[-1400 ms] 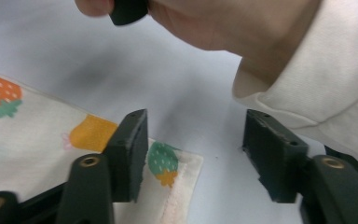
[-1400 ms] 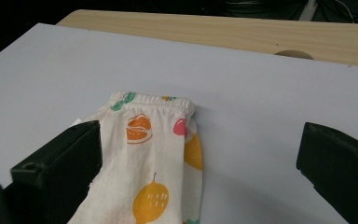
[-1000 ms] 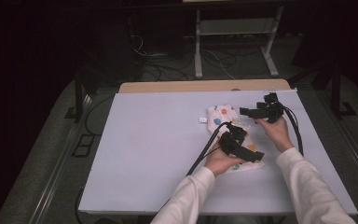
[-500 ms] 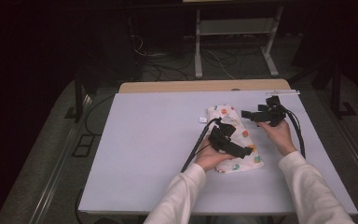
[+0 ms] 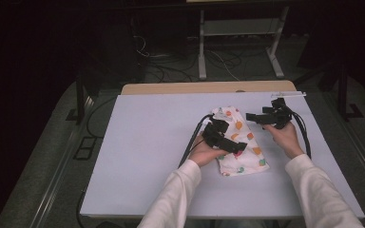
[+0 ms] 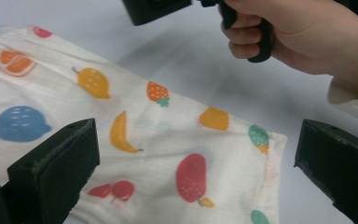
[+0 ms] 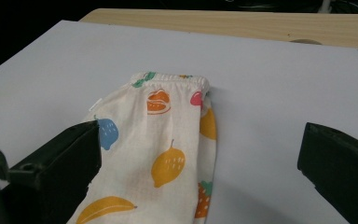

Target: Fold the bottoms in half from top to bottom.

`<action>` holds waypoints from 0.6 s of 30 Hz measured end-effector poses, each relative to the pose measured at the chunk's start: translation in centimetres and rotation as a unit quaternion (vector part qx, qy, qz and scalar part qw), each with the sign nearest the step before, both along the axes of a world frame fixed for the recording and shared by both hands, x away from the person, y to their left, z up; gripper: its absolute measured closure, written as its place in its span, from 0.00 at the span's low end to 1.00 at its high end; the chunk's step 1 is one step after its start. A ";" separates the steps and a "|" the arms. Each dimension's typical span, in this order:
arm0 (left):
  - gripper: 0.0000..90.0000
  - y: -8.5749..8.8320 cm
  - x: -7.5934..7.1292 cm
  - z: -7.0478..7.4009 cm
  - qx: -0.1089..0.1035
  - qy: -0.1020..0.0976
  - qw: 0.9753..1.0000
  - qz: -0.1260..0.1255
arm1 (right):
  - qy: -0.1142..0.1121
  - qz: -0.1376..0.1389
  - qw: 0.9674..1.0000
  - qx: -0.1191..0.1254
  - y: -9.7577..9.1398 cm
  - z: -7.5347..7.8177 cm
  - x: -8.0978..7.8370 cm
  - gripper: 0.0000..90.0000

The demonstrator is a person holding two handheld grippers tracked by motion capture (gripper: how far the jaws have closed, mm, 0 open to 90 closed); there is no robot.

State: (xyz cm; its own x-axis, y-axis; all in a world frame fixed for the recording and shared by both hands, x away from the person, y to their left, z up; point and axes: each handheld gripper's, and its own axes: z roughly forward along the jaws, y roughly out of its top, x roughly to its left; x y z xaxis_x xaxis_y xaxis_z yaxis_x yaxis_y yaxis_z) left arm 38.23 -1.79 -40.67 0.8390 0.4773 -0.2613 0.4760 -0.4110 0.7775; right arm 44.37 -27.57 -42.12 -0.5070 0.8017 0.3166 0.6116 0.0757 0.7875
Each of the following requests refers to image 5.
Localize hand-held gripper black cable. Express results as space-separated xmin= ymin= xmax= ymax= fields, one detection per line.
xmin=284 ymin=104 xmax=313 ymax=160
xmin=177 ymin=113 xmax=216 ymax=169

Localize tangle of floor cables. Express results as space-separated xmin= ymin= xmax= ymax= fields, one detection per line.
xmin=132 ymin=34 xmax=246 ymax=84

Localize white metal stand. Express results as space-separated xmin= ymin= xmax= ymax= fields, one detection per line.
xmin=198 ymin=6 xmax=290 ymax=81

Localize thin black floor cable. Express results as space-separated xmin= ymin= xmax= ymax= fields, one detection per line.
xmin=86 ymin=96 xmax=119 ymax=140

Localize white fruit print pants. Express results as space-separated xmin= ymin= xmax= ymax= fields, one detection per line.
xmin=209 ymin=105 xmax=271 ymax=178

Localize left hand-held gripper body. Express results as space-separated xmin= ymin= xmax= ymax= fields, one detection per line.
xmin=202 ymin=121 xmax=236 ymax=153

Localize black metal stand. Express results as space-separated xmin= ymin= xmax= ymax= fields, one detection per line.
xmin=65 ymin=72 xmax=87 ymax=126
xmin=336 ymin=63 xmax=365 ymax=122

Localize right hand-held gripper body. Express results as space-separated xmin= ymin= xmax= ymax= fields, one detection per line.
xmin=265 ymin=91 xmax=308 ymax=130

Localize person's left hand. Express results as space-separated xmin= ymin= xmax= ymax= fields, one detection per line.
xmin=188 ymin=132 xmax=230 ymax=168

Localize left hand-held gripper black cable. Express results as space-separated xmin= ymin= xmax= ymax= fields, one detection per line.
xmin=177 ymin=113 xmax=216 ymax=169

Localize right hand-held gripper black cable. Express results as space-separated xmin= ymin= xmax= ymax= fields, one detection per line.
xmin=284 ymin=104 xmax=313 ymax=160

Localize person's right hand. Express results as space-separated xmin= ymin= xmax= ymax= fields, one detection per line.
xmin=261 ymin=122 xmax=306 ymax=160

